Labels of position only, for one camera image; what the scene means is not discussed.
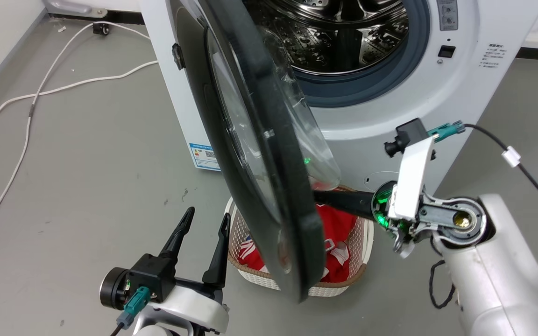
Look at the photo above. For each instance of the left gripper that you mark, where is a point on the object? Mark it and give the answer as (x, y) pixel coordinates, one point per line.
(194, 305)

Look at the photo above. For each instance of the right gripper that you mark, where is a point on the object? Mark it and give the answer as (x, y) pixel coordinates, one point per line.
(392, 210)

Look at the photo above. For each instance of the black round washer door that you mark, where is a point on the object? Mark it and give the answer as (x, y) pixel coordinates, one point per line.
(269, 154)

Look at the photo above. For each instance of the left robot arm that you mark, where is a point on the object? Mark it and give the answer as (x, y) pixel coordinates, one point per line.
(159, 331)

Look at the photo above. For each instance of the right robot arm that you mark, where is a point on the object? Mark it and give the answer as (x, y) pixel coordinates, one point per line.
(493, 275)

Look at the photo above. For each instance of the grey rubber door gasket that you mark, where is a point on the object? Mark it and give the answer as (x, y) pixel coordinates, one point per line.
(390, 70)

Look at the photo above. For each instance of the white front-load washing machine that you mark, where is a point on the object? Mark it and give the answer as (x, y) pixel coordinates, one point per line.
(442, 93)

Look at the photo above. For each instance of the black door hinge block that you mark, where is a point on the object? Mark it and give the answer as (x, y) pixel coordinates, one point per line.
(178, 56)

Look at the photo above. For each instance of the red garment with white print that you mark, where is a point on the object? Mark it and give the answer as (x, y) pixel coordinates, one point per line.
(336, 233)

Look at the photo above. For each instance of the white wicker laundry basket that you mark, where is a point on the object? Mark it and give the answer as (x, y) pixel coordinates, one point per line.
(357, 252)

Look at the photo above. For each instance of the blue energy label sticker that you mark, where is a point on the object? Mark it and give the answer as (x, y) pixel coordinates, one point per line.
(203, 156)

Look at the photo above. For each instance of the stainless steel washer drum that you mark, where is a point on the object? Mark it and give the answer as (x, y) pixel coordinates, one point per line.
(343, 37)

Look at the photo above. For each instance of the grey warning label sticker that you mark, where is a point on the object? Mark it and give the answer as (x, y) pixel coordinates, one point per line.
(447, 14)

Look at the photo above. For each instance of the black caster wheel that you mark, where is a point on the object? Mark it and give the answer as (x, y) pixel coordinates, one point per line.
(101, 29)

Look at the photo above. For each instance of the white stand base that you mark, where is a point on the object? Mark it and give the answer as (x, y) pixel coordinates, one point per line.
(75, 8)

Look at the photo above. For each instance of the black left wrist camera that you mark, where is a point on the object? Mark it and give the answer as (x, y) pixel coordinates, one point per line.
(150, 277)

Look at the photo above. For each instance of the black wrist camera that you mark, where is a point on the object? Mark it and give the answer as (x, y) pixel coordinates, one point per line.
(404, 135)
(150, 277)

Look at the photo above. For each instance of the white right camera bracket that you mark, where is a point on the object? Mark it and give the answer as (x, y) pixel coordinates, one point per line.
(413, 179)

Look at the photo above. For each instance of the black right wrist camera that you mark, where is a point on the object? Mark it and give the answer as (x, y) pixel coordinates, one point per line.
(404, 135)

